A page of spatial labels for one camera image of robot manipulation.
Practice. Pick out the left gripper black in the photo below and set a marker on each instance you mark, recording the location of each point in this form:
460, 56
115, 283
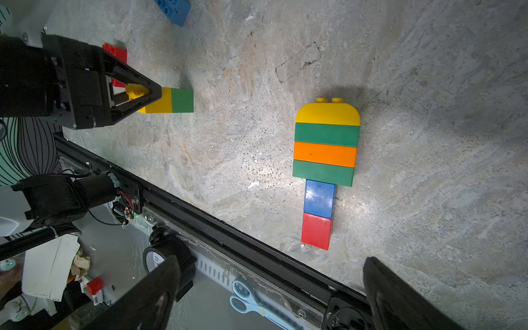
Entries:
68, 82

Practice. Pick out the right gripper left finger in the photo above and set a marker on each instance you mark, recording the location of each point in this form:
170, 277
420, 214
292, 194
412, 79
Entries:
147, 305

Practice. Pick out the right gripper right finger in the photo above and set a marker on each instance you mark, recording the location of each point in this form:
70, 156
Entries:
395, 304

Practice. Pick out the yellow square lego brick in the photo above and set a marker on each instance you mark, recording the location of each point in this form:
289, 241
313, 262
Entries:
161, 106

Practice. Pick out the light green square lego brick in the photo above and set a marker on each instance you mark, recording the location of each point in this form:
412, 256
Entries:
182, 101

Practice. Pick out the light blue long lego brick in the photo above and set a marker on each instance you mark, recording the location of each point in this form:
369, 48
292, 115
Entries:
176, 11

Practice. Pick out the red square lego brick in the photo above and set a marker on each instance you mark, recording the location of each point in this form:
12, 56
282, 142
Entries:
316, 231

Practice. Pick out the blue square lego brick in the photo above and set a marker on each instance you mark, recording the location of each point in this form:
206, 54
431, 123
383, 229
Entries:
319, 198

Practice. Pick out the green long lego brick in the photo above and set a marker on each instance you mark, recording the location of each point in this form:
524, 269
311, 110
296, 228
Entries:
339, 135
331, 174

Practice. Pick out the orange lego brick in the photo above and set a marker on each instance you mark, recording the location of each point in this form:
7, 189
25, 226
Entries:
325, 154

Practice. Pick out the yellow half-round lego brick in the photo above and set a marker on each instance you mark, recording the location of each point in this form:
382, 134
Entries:
323, 112

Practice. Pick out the small red white box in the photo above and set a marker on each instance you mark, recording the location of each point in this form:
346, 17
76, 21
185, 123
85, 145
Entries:
93, 288

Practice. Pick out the light blue scissors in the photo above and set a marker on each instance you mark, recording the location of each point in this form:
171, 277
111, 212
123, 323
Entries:
245, 300

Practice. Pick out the white paper sheets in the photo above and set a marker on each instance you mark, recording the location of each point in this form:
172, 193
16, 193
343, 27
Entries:
47, 268

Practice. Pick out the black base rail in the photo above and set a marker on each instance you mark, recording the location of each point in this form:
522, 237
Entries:
286, 273

